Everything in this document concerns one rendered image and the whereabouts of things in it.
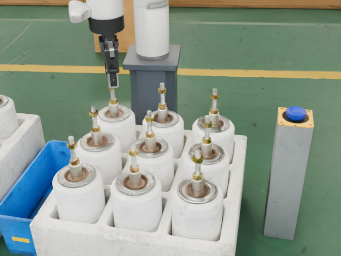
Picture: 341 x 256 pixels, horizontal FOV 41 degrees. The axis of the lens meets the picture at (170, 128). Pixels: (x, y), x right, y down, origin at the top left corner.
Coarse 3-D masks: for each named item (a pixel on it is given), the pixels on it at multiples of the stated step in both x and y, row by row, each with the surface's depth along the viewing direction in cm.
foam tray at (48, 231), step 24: (240, 144) 108; (240, 168) 100; (168, 192) 94; (240, 192) 94; (48, 216) 88; (168, 216) 88; (48, 240) 88; (72, 240) 86; (96, 240) 85; (120, 240) 83; (144, 240) 83; (168, 240) 83; (192, 240) 82
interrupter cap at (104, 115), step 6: (108, 108) 109; (120, 108) 109; (126, 108) 109; (102, 114) 107; (108, 114) 107; (120, 114) 107; (126, 114) 107; (108, 120) 104; (114, 120) 104; (120, 120) 104
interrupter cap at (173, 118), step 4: (152, 112) 107; (156, 112) 107; (168, 112) 107; (172, 112) 107; (156, 116) 106; (168, 116) 106; (172, 116) 106; (176, 116) 105; (156, 120) 105; (168, 120) 104; (172, 120) 104; (176, 120) 104; (152, 124) 102; (156, 124) 103; (160, 124) 103; (164, 124) 102; (168, 124) 102; (172, 124) 102
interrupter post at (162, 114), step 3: (159, 108) 103; (165, 108) 103; (159, 111) 103; (162, 111) 103; (165, 111) 103; (159, 114) 103; (162, 114) 103; (165, 114) 103; (159, 117) 104; (162, 117) 104; (165, 117) 104; (159, 120) 104; (162, 120) 104; (165, 120) 104
